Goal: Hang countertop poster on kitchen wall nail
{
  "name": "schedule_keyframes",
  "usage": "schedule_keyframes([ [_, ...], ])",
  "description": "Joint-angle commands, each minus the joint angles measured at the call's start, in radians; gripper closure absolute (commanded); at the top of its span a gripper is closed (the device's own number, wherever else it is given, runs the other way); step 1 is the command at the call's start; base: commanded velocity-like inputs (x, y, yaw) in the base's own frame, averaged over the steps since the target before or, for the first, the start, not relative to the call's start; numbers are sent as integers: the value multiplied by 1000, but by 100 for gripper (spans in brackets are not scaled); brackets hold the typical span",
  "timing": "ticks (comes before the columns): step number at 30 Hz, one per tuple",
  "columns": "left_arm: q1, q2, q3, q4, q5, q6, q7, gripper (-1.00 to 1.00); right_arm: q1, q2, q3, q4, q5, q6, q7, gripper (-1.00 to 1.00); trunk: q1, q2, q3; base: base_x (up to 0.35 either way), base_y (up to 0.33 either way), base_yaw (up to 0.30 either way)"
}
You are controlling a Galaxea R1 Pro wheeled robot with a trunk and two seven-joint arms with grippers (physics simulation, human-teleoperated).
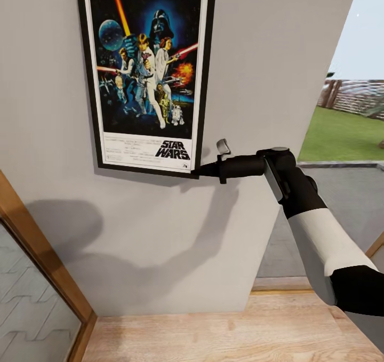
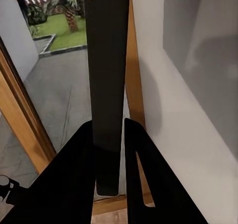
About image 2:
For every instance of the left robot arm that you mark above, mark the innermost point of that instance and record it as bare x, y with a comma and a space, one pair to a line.
15, 192

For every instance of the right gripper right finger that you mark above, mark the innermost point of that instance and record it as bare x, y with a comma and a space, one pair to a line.
173, 205

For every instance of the door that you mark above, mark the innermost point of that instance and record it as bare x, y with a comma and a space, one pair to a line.
45, 91

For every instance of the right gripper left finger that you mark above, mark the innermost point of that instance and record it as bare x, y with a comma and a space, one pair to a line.
64, 192

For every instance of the poster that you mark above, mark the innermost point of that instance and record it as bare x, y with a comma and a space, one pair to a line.
106, 31

